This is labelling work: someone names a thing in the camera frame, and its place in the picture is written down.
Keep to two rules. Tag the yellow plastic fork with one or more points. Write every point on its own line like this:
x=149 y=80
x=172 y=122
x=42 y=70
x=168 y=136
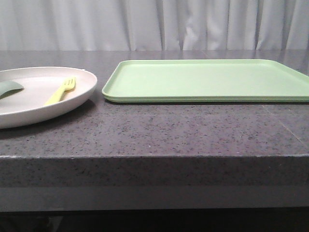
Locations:
x=67 y=85

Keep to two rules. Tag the beige round plate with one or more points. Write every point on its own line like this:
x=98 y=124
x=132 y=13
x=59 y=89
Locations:
x=27 y=106

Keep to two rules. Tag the light green serving tray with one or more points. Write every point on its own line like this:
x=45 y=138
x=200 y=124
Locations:
x=206 y=80

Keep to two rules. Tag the green plastic spoon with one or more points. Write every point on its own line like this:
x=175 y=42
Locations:
x=8 y=88

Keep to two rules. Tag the white curtain backdrop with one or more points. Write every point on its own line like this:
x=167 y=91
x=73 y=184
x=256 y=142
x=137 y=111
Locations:
x=153 y=25

